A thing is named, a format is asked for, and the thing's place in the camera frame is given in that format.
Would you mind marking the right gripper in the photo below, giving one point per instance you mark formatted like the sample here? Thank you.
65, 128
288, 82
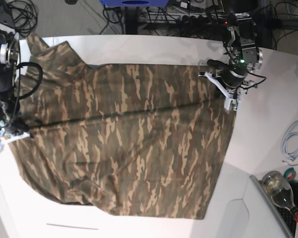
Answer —
10, 120

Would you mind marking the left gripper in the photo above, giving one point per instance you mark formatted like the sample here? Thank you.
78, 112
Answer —
229, 76

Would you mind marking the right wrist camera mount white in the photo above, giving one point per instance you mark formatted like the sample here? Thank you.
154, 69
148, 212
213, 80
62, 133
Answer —
5, 141

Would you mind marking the white paper label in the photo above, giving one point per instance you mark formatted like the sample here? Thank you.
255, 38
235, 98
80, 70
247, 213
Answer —
72, 227

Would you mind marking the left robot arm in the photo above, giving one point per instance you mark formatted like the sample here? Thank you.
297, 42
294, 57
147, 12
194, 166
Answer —
238, 32

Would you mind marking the black mesh tray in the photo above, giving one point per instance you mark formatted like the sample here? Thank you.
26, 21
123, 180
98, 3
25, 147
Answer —
286, 215

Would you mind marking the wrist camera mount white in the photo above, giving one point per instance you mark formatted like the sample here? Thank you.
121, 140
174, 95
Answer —
5, 141
232, 96

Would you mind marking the clear plastic bottle red cap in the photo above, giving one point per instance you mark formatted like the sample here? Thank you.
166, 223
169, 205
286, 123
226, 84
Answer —
280, 192

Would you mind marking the green tape roll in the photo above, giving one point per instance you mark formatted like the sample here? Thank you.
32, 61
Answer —
290, 174

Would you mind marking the blue bin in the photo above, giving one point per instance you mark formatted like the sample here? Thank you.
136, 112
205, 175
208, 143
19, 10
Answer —
135, 3

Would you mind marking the camouflage t-shirt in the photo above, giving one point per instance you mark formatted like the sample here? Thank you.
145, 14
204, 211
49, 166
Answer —
131, 139

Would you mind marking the black power strip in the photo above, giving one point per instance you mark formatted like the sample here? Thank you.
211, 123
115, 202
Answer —
202, 20

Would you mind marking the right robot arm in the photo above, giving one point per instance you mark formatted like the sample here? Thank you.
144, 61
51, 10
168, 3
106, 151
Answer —
9, 64

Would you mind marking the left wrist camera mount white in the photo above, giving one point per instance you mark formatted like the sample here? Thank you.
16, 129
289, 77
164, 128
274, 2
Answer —
232, 96

